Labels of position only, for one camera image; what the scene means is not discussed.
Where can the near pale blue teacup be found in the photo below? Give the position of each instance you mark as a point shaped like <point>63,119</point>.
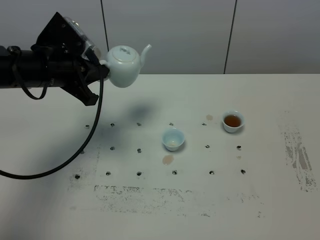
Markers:
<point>173,139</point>

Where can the pale blue teacup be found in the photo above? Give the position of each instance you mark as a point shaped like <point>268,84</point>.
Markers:
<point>173,139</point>
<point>232,121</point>

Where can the pale blue porcelain teapot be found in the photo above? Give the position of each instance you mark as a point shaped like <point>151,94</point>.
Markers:
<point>124,64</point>

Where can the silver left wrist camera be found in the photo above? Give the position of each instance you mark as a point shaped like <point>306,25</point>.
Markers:
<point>64,33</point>

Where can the far pale blue teacup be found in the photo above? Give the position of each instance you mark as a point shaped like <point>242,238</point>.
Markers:
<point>232,121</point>

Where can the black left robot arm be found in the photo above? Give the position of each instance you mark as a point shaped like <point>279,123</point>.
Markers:
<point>21,69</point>

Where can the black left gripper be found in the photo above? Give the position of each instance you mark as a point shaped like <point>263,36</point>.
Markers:
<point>70,73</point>

